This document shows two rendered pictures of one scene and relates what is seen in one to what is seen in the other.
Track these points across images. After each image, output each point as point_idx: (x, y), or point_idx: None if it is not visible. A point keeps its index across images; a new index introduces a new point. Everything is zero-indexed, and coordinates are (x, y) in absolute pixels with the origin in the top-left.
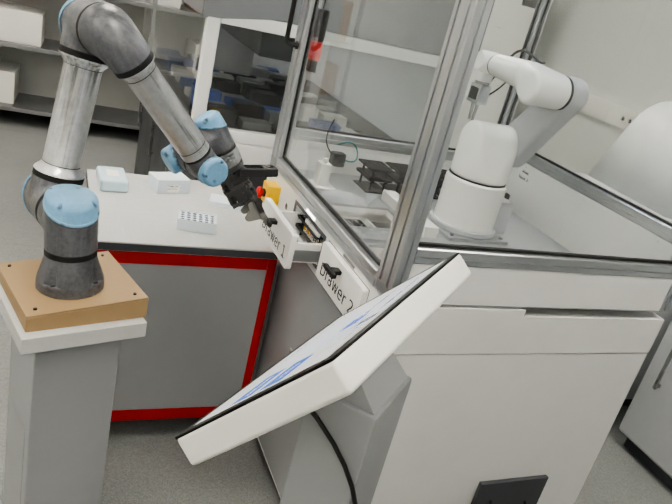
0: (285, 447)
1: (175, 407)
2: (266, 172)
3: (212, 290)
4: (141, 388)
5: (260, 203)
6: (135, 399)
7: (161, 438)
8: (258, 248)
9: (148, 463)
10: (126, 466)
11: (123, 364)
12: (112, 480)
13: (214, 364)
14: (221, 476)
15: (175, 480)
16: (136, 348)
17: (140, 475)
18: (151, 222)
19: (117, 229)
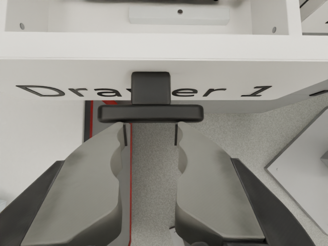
0: (208, 107)
1: (130, 174)
2: None
3: None
4: (127, 209)
5: (292, 218)
6: (128, 209)
7: (132, 175)
8: (73, 108)
9: (155, 187)
10: (157, 201)
11: (122, 238)
12: (168, 211)
13: (124, 150)
14: (172, 141)
15: (172, 171)
16: (119, 236)
17: (166, 193)
18: None
19: None
